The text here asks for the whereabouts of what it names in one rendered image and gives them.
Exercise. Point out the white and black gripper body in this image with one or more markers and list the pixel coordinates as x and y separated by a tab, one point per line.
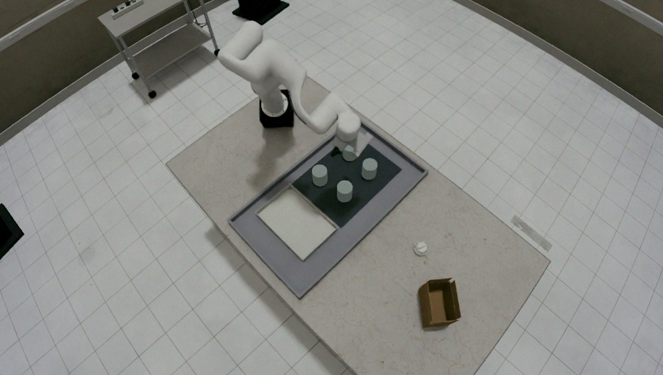
337	143

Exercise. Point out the brown cardboard box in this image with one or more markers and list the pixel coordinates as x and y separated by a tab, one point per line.
444	298

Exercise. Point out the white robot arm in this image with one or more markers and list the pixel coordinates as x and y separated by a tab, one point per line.
269	60

